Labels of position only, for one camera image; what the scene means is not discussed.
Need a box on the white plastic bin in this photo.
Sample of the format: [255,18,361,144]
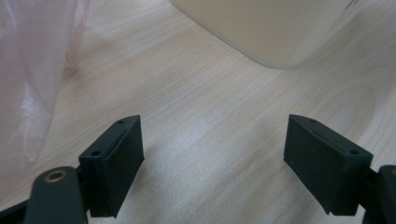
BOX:
[169,0,360,70]

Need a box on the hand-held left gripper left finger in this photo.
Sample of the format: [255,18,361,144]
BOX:
[78,114,146,218]

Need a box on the translucent pink plastic bag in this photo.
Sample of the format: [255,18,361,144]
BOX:
[0,0,92,190]

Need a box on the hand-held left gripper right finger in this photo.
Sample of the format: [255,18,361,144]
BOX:
[283,114,374,217]

